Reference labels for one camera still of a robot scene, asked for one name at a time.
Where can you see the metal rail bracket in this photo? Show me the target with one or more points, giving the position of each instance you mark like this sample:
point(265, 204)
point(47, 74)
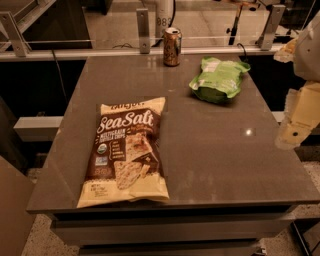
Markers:
point(14, 37)
point(265, 40)
point(143, 30)

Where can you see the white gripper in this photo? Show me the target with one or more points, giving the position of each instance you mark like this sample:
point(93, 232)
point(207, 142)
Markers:
point(309, 53)

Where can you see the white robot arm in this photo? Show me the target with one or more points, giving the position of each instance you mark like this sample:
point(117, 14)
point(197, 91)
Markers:
point(306, 63)

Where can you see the right metal rail bracket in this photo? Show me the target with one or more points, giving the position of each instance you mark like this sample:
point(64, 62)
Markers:
point(265, 40)

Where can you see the green chip bag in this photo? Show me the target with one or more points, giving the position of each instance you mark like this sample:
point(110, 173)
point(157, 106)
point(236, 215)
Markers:
point(219, 81)

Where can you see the left metal rail bracket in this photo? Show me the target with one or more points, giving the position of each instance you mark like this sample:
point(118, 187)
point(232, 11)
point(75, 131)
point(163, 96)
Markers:
point(14, 37)

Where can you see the middle metal rail bracket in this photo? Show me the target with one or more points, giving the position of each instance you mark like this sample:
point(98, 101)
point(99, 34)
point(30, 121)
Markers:
point(143, 30)

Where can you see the brown sea salt chip bag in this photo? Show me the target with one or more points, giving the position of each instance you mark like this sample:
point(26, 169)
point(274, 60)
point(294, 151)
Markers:
point(124, 163)

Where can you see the white cylinder with numbers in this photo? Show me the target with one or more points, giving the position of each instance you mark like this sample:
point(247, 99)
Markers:
point(164, 15)

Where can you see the orange soda can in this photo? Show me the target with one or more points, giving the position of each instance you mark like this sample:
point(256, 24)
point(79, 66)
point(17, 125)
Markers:
point(172, 46)

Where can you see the grey table drawer unit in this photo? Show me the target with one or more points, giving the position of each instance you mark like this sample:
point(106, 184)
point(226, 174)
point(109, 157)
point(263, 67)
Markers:
point(170, 234)

